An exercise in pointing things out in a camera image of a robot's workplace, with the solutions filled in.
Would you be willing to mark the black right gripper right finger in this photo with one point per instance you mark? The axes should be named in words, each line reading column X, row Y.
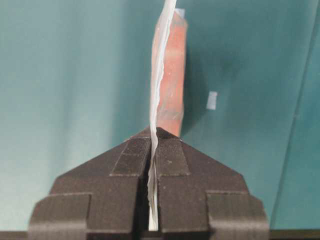
column 197, row 193

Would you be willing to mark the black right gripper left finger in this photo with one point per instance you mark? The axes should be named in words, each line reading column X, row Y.
column 99, row 195

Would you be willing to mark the orange tape roll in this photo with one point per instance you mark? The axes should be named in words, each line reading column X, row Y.
column 170, row 111

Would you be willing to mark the clear zip bag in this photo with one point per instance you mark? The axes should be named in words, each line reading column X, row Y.
column 160, row 38

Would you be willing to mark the small white paper label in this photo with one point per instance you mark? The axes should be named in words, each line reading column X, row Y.
column 212, row 100

